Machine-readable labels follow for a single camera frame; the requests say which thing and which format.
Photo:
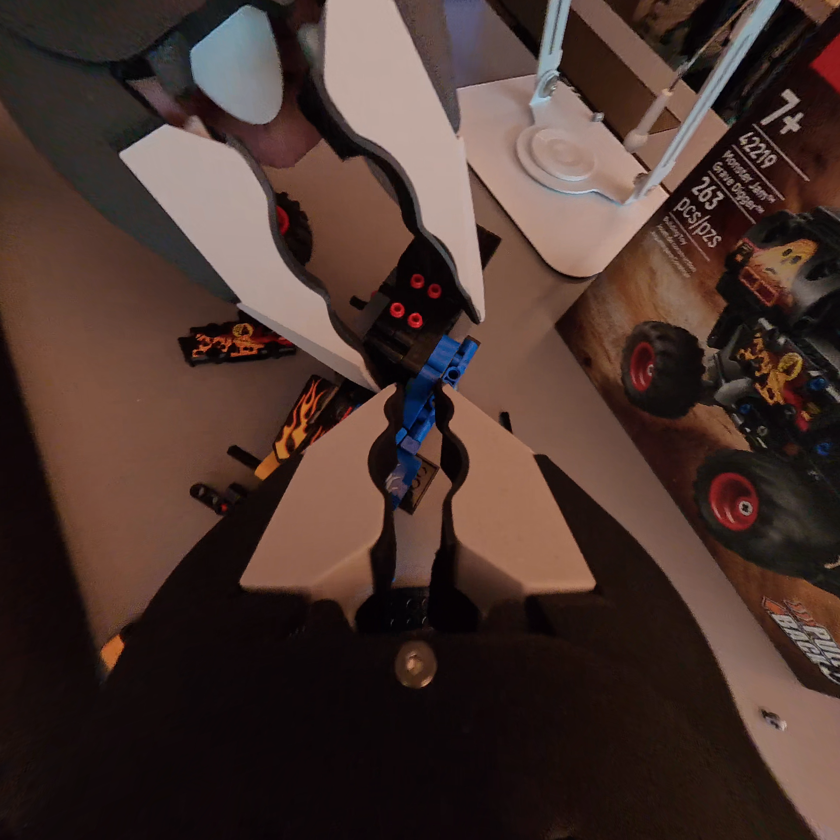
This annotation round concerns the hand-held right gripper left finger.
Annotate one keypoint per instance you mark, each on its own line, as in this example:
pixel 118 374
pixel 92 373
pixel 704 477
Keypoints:
pixel 315 525

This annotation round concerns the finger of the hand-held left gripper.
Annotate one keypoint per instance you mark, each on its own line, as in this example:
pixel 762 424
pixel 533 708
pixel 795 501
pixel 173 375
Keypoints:
pixel 216 216
pixel 394 98

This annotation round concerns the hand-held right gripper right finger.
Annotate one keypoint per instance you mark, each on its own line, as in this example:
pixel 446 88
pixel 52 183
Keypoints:
pixel 525 525

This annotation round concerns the black tyre red hub wheel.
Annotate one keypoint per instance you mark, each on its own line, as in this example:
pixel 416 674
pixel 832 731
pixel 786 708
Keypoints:
pixel 292 226

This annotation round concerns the black orange print side panel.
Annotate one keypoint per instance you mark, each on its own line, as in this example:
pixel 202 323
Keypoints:
pixel 236 341

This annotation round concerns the blue beam piece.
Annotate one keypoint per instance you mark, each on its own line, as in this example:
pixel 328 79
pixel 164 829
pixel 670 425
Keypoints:
pixel 426 380

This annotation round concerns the black truck body shell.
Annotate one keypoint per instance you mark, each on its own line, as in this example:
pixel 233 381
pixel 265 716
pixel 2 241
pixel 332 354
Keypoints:
pixel 403 338

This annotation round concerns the person's left hand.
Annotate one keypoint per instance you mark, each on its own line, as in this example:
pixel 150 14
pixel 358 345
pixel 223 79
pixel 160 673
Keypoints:
pixel 282 141

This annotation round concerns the black orange flame panel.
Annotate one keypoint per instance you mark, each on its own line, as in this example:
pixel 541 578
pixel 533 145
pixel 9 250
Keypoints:
pixel 308 420

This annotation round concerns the black connector red pin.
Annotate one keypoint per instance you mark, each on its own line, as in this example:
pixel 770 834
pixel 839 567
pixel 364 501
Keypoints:
pixel 213 495

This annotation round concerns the toy set cardboard box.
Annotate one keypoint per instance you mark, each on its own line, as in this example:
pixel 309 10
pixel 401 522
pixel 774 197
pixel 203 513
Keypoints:
pixel 656 426

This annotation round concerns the white tilted board stand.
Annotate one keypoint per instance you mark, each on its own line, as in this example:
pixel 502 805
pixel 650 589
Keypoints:
pixel 564 223

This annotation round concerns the white tethered stylus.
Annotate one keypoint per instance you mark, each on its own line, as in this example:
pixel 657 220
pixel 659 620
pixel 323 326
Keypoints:
pixel 646 128

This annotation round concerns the clear plastic scrap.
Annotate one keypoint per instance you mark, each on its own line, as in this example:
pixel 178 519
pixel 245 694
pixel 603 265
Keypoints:
pixel 773 718

